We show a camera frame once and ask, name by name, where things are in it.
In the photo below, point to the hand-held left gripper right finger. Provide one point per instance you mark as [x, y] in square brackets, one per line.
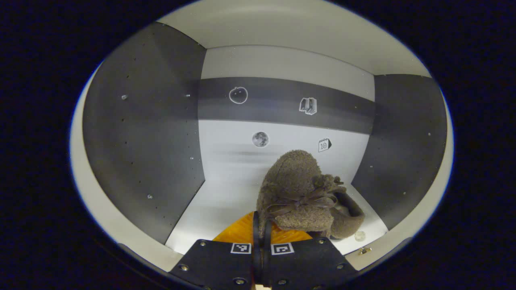
[267, 257]

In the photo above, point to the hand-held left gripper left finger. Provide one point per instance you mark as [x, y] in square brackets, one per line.
[256, 257]

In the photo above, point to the brown fuzzy shoe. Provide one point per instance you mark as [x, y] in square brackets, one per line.
[350, 219]
[290, 177]

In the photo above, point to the white shoe cabinet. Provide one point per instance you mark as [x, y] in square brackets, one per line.
[141, 141]

